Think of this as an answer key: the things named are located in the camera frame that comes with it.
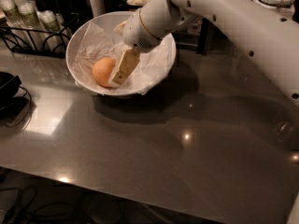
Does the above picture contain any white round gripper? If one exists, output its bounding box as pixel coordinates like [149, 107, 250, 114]
[107, 0, 200, 89]

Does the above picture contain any orange fruit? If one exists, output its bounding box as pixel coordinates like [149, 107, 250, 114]
[92, 57, 116, 88]

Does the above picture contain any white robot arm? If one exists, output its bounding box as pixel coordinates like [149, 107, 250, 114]
[109, 0, 299, 105]

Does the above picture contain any white bowl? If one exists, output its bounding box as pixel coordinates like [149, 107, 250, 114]
[65, 10, 177, 97]

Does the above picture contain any white paper liner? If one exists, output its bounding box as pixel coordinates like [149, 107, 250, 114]
[71, 18, 172, 96]

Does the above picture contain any white cylinder container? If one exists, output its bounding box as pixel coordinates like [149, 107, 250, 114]
[90, 0, 105, 17]

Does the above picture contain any stack of paper cups right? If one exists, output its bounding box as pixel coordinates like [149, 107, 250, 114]
[39, 10, 66, 53]

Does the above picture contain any stack of paper cups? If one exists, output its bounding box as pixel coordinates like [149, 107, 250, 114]
[19, 3, 44, 51]
[0, 0, 29, 48]
[39, 10, 66, 53]

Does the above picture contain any stack of paper cups middle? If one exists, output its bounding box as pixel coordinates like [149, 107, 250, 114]
[19, 3, 44, 51]

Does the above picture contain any stack of paper cups left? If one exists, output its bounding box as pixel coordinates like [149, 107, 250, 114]
[0, 0, 29, 48]

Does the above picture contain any black pan on stand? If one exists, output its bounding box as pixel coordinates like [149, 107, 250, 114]
[0, 72, 33, 129]

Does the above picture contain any black wire cup rack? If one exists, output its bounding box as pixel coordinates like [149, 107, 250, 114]
[0, 13, 78, 59]

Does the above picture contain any black cable on floor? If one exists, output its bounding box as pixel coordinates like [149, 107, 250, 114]
[0, 184, 82, 224]

